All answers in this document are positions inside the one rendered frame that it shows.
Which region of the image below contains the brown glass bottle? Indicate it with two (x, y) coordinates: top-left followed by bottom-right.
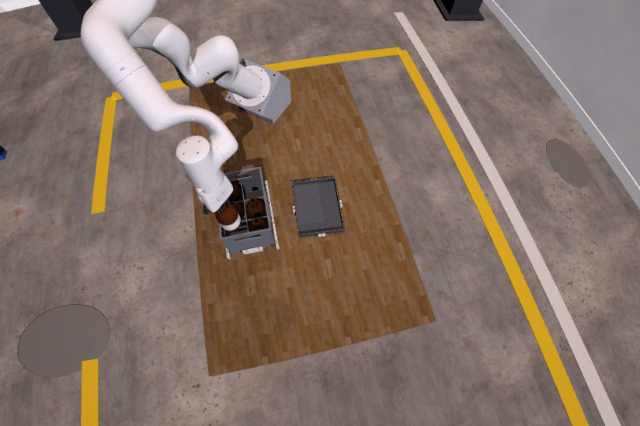
(249, 217), (269, 231)
(215, 202), (242, 232)
(229, 201), (245, 220)
(246, 198), (266, 219)

